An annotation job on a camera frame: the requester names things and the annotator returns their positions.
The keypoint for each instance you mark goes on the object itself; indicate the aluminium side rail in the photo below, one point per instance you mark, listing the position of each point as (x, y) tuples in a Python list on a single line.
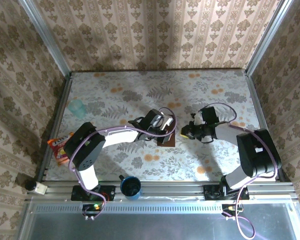
[(56, 125), (256, 100)]

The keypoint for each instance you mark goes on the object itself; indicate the white and black cylinder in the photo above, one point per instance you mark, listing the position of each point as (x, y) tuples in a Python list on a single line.
[(38, 188)]

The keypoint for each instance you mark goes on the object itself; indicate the orange red snack packet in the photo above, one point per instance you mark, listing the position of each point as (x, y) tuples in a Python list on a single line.
[(58, 150)]

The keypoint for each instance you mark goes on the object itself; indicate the long aluminium frame rail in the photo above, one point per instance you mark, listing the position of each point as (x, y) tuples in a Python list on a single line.
[(177, 187)]

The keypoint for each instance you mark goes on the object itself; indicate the dark blue mug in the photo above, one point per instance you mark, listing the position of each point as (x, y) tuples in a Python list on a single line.
[(131, 187)]

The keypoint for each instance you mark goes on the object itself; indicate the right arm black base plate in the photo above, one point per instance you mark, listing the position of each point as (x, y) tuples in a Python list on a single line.
[(212, 192)]

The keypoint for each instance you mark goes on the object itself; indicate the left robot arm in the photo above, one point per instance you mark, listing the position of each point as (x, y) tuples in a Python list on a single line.
[(85, 152)]

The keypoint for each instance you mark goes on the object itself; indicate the grey metal panel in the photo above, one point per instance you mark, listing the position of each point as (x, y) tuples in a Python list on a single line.
[(165, 225)]

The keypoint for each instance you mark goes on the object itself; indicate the brown square paper sheet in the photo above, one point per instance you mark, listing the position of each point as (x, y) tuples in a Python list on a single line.
[(173, 142)]

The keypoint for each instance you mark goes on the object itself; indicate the floral tablecloth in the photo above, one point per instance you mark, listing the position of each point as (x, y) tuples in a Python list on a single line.
[(140, 85)]

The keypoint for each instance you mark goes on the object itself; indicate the teal plastic cup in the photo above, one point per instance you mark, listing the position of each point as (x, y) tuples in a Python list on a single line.
[(76, 108)]

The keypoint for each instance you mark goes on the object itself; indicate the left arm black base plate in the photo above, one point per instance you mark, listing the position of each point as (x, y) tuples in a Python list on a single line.
[(110, 192)]

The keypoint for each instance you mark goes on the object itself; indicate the aluminium corner post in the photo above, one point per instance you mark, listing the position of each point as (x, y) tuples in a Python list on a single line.
[(45, 37), (267, 37)]

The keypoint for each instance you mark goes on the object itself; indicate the small black controller board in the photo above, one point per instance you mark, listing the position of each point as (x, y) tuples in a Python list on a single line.
[(92, 208), (231, 208)]

